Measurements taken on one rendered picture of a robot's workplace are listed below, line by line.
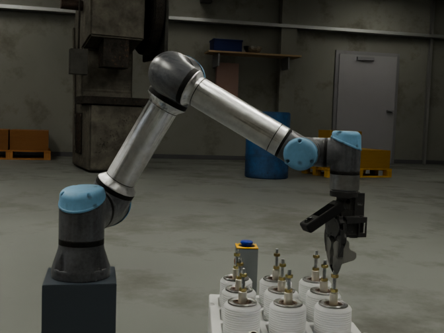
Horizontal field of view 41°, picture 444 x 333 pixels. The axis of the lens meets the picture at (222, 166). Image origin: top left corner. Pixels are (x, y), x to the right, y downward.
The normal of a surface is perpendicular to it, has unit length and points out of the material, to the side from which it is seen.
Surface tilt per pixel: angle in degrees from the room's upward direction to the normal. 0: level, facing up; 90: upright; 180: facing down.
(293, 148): 90
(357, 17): 90
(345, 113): 90
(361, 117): 90
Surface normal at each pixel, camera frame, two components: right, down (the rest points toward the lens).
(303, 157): -0.22, 0.07
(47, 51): 0.20, 0.08
